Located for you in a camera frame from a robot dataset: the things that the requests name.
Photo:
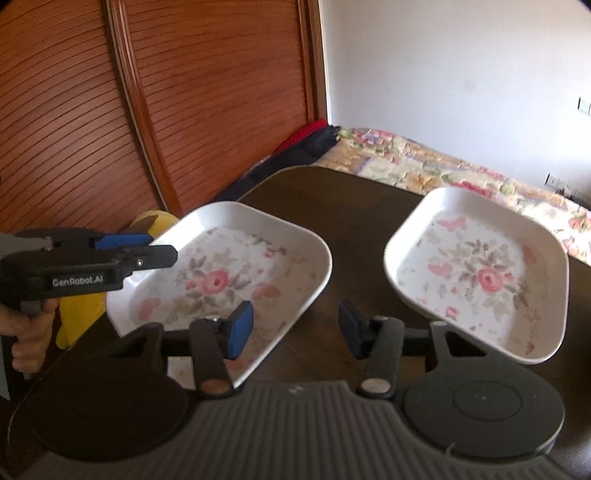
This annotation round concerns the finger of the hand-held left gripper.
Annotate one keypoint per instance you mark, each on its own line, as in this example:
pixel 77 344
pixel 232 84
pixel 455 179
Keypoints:
pixel 123 240
pixel 147 258

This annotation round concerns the white floral square plate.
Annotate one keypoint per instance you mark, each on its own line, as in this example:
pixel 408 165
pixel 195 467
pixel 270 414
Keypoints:
pixel 221 277
pixel 480 277

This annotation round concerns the person's left hand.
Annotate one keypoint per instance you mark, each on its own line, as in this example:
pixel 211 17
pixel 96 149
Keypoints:
pixel 28 339

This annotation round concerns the white wall switch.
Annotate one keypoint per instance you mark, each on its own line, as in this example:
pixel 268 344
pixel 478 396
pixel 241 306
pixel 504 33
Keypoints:
pixel 584 105

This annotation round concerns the white wall socket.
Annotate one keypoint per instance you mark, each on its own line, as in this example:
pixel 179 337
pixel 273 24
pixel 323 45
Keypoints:
pixel 558 182

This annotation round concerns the dark navy cloth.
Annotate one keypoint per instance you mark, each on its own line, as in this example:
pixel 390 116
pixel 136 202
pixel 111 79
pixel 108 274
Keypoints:
pixel 295 154

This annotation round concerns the floral bed blanket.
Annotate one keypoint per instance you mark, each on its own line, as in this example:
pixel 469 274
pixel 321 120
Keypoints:
pixel 461 170

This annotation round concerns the wooden louvered wardrobe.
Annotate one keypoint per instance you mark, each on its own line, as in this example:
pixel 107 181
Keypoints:
pixel 138 92

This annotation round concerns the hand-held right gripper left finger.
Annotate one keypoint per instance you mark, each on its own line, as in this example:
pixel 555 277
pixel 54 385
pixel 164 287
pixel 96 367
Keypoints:
pixel 241 328

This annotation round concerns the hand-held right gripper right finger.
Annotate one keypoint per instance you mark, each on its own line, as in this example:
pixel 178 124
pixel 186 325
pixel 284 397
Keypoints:
pixel 350 328

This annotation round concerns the red cloth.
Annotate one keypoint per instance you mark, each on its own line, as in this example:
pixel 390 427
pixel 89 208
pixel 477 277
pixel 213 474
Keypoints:
pixel 308 130

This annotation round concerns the yellow cloth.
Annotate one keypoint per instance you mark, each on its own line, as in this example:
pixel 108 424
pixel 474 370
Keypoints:
pixel 81 318

